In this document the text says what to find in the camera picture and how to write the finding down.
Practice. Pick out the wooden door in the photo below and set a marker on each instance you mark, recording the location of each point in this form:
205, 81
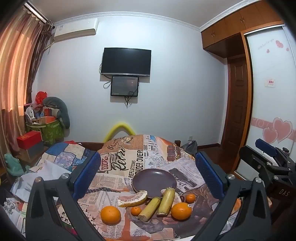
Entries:
235, 104

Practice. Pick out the purple plate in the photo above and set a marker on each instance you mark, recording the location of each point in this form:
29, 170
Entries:
152, 180

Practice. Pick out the small tangerine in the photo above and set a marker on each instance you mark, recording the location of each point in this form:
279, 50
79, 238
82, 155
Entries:
190, 198
136, 210

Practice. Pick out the wall television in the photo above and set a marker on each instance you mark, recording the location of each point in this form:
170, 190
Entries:
126, 61

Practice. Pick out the red box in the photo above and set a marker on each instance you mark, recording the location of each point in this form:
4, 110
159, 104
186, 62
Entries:
29, 139

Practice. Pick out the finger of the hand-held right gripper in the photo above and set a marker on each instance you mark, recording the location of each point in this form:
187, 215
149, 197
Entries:
266, 146
251, 157

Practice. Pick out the peeled pomelo segment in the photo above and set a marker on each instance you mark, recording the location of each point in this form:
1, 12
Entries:
163, 191
134, 199

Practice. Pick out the newspaper print tablecloth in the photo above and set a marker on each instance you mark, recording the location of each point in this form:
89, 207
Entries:
129, 162

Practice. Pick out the red plastic bag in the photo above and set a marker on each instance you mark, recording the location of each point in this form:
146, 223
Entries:
41, 97

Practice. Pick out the small black monitor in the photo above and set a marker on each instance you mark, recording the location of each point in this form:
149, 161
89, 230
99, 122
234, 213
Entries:
124, 85

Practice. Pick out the long banana piece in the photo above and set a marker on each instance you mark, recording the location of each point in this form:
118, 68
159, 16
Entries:
166, 201

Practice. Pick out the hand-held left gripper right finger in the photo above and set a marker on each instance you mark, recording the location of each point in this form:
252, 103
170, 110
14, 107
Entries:
209, 172

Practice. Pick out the wooden overhead cabinet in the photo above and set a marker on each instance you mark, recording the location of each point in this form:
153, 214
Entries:
222, 34

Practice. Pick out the grey bag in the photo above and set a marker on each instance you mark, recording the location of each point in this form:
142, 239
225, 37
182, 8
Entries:
190, 146

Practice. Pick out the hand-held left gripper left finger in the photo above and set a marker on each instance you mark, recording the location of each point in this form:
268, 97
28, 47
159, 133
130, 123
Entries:
86, 173

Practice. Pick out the green storage box with clutter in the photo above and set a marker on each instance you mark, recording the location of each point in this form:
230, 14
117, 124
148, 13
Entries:
52, 134

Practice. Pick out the large orange with sticker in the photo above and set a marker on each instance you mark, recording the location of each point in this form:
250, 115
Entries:
181, 211

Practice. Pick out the white sheet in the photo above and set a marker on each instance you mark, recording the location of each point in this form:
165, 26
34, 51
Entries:
48, 171

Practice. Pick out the short banana piece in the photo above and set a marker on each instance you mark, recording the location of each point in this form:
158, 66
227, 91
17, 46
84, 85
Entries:
149, 209

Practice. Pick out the brown curtain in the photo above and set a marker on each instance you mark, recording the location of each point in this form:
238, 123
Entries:
38, 58

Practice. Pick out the red and white label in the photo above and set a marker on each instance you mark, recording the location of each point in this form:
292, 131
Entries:
270, 83

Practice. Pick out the pink curtain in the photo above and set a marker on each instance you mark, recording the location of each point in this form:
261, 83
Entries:
16, 58

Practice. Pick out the teal plush toy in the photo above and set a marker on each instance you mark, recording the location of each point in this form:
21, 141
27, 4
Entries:
13, 164

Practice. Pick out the white air conditioner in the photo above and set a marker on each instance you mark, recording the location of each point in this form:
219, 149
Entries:
74, 29

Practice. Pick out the blue patchwork cloth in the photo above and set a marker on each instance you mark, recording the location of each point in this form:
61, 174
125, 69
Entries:
67, 155

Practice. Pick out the heart print wardrobe door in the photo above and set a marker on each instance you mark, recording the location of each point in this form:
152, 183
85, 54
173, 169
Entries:
266, 104

